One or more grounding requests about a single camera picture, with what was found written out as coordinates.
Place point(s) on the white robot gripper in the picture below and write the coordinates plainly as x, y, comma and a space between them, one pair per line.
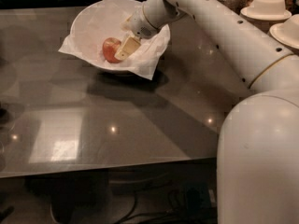
139, 24

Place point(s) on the red apple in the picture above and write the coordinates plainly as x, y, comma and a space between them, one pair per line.
109, 48

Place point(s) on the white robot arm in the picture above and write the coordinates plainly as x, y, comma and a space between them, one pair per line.
258, 149

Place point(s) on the white ceramic bowl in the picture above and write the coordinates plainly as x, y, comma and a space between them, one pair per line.
90, 22

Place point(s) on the small white paper bowl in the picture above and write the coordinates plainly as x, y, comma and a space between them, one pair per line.
269, 6

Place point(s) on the tall stack paper plates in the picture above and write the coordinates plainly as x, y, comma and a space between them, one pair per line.
252, 13

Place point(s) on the black power adapter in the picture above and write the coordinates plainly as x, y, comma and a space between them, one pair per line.
196, 197

